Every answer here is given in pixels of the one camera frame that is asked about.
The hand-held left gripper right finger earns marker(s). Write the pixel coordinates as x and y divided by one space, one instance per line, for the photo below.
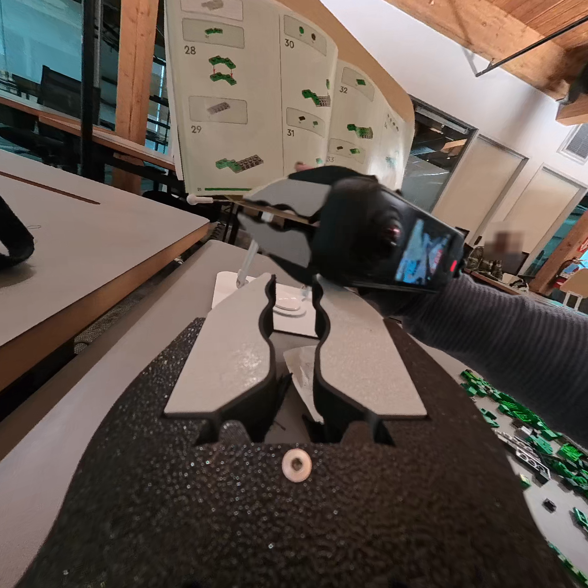
367 367

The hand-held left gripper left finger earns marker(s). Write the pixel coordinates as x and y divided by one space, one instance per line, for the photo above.
220 363

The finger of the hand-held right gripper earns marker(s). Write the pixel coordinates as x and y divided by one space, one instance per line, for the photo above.
294 195
280 239

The brick instruction booklet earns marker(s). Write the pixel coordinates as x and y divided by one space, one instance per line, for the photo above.
229 92

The person's right forearm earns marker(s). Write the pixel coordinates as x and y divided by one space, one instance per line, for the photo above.
505 344

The pile of green bricks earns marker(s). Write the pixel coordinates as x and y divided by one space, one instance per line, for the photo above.
528 418

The grey table wooden edge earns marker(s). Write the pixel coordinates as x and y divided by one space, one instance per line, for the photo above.
92 239

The long wooden table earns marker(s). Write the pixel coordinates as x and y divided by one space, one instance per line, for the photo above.
92 133

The white chair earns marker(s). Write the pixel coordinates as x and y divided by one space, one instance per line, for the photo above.
574 285

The black office chair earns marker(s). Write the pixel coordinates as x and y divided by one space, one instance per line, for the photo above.
69 92

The wall vent grille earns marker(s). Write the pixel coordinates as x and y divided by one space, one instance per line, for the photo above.
574 142

